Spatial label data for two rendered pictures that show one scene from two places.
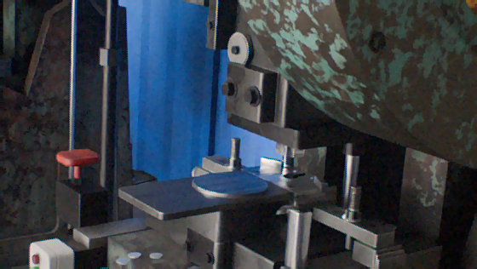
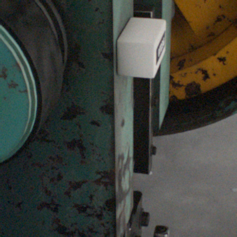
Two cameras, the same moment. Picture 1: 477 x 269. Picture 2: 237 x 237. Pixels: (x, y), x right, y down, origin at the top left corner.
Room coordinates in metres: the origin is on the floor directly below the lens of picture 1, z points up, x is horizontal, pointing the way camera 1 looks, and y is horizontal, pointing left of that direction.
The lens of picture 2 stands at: (2.01, 0.60, 1.59)
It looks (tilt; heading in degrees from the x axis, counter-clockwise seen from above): 30 degrees down; 232
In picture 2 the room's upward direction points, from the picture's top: 1 degrees counter-clockwise
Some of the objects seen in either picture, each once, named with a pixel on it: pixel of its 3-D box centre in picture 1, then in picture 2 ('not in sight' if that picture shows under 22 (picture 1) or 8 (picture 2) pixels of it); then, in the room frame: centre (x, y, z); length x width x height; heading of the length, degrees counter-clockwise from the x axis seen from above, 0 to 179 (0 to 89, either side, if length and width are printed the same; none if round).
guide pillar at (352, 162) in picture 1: (351, 170); not in sight; (1.54, -0.18, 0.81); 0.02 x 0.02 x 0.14; 38
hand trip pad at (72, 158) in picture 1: (77, 173); not in sight; (1.69, 0.30, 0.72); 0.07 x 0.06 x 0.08; 128
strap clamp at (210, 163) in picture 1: (231, 163); not in sight; (1.70, 0.02, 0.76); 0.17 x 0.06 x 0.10; 38
